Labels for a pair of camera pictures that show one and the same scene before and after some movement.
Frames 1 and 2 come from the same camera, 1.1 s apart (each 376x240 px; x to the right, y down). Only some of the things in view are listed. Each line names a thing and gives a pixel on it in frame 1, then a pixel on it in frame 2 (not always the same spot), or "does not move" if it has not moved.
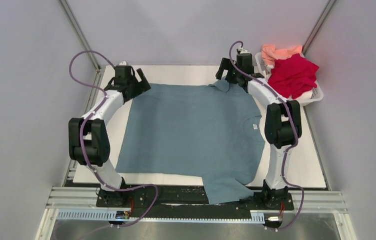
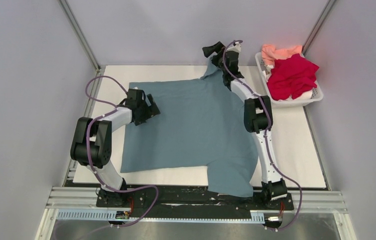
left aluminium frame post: x=66 y=9 does not move
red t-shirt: x=293 y=76 does not move
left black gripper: x=143 y=86 → x=151 y=110
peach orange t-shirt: x=270 y=54 does not move
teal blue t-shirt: x=209 y=132 does not move
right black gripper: x=225 y=65 → x=217 y=48
